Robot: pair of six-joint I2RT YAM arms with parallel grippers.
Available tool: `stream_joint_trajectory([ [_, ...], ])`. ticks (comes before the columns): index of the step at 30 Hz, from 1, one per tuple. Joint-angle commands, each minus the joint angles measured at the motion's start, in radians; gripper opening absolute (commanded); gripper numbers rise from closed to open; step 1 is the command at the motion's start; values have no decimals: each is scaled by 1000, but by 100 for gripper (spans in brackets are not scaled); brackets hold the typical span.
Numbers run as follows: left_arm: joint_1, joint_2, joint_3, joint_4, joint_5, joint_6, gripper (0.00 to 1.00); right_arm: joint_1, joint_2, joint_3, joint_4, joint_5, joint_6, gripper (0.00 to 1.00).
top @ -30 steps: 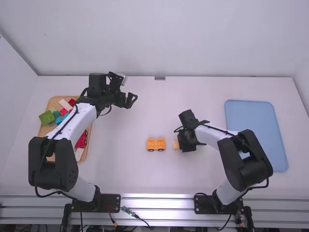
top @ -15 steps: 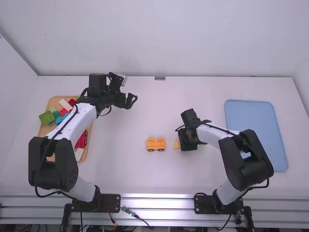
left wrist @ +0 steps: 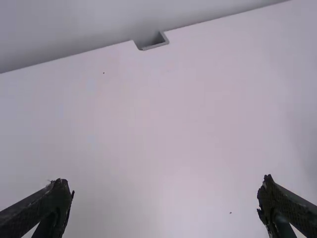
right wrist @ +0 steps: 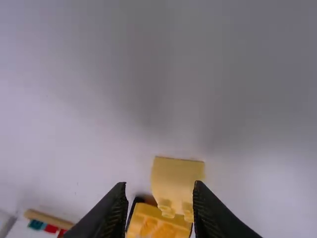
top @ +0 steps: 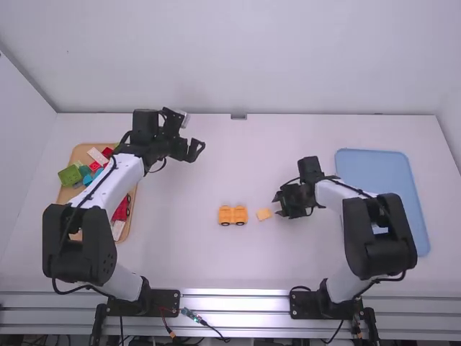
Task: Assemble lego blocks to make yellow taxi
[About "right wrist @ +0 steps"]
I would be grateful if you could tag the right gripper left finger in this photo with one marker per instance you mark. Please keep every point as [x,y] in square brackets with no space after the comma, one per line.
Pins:
[106,213]

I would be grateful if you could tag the tan tray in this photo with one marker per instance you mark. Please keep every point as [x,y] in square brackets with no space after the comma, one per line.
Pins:
[49,217]

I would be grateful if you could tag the teal toy brick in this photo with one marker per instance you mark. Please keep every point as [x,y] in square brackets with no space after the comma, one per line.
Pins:
[36,224]

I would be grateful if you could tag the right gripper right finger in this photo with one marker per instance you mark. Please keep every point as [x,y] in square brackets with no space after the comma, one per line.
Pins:
[213,218]

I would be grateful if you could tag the yellow toy brick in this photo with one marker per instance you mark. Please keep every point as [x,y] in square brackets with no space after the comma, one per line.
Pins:
[173,178]

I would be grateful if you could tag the red wheeled toy brick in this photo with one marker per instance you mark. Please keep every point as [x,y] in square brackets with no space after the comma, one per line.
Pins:
[53,229]

